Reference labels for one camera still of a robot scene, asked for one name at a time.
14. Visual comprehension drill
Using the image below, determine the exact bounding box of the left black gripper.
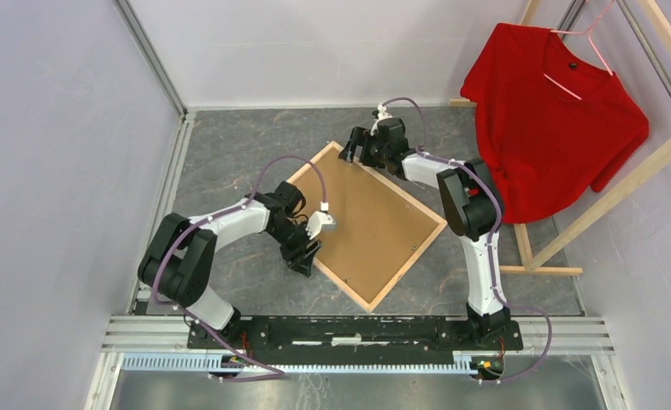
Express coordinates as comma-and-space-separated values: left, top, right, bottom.
267, 219, 322, 278

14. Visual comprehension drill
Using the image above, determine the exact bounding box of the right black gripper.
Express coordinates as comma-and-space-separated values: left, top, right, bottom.
338, 126, 390, 168

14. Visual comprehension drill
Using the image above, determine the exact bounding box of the white wooden picture frame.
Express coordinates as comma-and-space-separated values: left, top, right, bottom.
280, 140, 448, 314

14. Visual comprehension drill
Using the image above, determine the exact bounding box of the brown cardboard backing board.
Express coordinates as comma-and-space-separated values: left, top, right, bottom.
289, 148, 441, 306

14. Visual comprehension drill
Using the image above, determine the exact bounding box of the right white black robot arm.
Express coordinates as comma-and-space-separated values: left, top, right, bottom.
338, 118, 510, 349

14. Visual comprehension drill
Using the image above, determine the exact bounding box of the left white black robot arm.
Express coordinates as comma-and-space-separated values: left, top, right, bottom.
138, 182, 336, 349

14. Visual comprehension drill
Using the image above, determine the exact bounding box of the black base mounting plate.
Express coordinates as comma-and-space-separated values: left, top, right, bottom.
186, 314, 524, 366

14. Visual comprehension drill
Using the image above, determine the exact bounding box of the red t-shirt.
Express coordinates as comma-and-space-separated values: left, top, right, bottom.
460, 22, 651, 225

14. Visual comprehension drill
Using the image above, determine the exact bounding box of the wooden clothes rack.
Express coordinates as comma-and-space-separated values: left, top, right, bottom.
449, 0, 671, 277

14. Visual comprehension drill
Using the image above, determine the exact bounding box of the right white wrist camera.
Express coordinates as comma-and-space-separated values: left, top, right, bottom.
370, 104, 392, 136

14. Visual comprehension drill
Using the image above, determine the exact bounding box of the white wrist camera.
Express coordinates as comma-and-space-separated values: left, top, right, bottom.
305, 202, 337, 239
370, 104, 392, 136

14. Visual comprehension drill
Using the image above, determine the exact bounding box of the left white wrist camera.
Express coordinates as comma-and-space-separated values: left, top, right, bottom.
305, 202, 337, 239

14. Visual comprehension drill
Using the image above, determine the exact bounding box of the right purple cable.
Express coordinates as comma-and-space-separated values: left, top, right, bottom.
380, 97, 554, 384

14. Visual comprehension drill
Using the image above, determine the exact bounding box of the purple cable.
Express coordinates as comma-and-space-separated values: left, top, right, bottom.
380, 97, 554, 384
149, 155, 331, 383

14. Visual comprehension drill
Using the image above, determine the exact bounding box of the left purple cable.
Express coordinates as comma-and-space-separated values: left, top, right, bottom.
149, 155, 331, 383

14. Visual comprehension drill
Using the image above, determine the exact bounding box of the aluminium rail frame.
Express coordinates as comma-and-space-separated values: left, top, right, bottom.
85, 315, 629, 409

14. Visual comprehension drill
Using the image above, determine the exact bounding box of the pink wire hanger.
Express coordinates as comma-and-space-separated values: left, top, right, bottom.
543, 0, 618, 102

